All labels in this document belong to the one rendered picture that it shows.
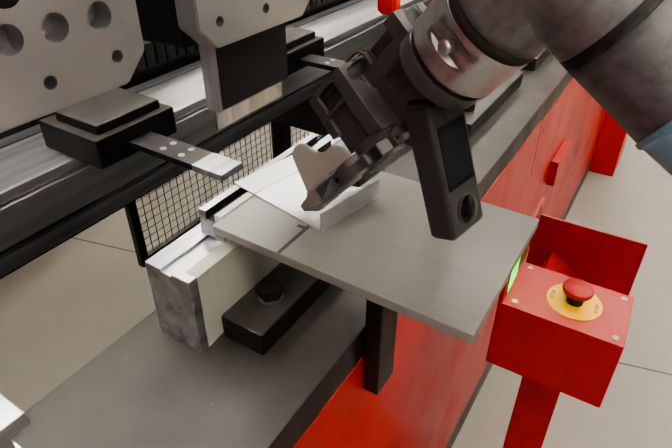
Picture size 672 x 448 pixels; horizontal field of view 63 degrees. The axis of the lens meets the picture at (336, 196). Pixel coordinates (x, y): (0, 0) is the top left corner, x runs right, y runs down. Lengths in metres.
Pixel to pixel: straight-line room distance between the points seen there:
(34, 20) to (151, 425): 0.35
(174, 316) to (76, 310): 1.48
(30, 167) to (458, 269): 0.51
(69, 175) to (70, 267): 1.52
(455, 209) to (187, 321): 0.29
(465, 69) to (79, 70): 0.24
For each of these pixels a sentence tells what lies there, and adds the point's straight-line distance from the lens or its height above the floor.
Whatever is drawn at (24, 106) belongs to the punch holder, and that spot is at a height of 1.19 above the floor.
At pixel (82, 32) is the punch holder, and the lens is 0.38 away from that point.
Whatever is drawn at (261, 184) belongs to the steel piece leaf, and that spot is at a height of 1.00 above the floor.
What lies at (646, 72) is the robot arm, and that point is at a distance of 0.35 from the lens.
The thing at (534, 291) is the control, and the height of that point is 0.78.
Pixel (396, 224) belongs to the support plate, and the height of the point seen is 1.00.
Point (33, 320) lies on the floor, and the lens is 2.09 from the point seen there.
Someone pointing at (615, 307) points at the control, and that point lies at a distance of 0.85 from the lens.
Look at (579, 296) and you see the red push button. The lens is 0.81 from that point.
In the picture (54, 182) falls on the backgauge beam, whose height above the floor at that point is 0.97.
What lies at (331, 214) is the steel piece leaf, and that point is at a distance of 0.52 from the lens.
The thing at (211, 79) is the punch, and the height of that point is 1.13.
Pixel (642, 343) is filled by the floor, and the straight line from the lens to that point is 2.01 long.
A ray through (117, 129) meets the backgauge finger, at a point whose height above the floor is 1.02.
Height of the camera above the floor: 1.31
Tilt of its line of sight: 33 degrees down
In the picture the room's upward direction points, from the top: straight up
